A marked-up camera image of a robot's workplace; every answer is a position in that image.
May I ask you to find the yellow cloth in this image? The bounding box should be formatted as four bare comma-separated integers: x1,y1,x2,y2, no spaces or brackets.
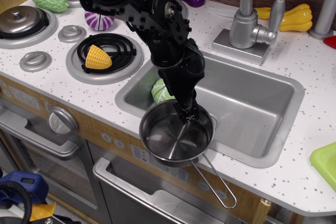
29,202,56,221

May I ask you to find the grey post right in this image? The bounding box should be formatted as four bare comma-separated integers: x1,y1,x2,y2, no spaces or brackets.
309,0,335,40

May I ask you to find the grey stove knob middle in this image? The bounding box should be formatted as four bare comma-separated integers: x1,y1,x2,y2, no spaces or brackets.
58,25,87,44

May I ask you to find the grey stove knob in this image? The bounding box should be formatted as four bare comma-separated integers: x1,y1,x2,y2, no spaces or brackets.
58,25,87,44
19,51,52,72

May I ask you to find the silver oven door handle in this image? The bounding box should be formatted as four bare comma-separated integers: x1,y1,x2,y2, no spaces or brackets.
1,106,80,161

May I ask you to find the black cable hose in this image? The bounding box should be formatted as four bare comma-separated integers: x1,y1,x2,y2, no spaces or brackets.
0,181,34,222

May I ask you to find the black front coil burner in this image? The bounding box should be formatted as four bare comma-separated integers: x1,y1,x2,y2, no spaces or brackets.
77,34,137,74

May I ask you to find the green toy cabbage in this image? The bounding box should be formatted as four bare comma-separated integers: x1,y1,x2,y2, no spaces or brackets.
151,78,175,103

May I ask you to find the yellow toy corn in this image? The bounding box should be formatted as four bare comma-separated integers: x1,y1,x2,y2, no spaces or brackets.
85,45,112,70

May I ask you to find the blue clamp tool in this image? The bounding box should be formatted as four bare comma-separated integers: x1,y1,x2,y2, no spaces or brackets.
1,170,49,205

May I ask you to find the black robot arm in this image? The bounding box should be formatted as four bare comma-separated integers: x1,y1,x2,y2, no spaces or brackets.
80,0,205,123

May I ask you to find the yellow toy pepper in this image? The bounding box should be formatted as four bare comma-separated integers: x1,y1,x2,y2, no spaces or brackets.
254,4,313,33

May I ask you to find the purple striped toy onion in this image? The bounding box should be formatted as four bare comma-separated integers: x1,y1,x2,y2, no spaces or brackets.
85,11,114,31

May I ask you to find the silver toy sink basin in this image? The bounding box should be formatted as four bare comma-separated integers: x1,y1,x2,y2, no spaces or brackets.
115,53,305,168

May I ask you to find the silver oven dial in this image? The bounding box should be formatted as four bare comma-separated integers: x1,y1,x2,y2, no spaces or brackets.
48,106,78,135

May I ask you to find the grey stove knob left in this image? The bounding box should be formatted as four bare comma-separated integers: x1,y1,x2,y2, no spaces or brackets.
19,51,52,72

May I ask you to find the steel pot lid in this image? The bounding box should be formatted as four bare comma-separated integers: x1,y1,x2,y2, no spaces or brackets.
1,6,49,39

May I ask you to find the steel pan with wire handle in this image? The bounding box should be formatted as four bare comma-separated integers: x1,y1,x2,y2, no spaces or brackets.
139,100,237,209

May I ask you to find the red toy item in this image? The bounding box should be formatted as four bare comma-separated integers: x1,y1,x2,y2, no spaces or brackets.
323,35,336,49

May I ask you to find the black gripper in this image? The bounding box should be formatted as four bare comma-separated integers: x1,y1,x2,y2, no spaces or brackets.
158,52,205,124

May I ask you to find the silver dishwasher door handle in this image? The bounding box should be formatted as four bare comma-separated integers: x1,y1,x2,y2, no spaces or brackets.
93,157,240,223

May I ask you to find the lime green plastic plate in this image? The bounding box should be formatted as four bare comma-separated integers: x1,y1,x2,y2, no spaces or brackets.
310,142,335,191

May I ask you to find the silver toy faucet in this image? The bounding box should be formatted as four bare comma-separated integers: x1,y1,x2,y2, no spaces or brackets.
212,0,286,65

